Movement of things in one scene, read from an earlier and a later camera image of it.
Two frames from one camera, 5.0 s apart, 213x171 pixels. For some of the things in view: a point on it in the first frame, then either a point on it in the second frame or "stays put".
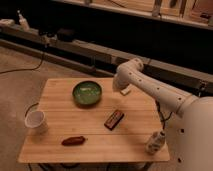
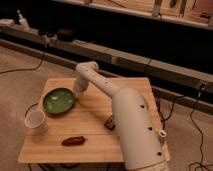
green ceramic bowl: x=86 y=94 -> x=58 y=100
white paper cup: x=35 y=119 stays put
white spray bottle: x=23 y=23 stays put
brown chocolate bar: x=113 y=120 stays put
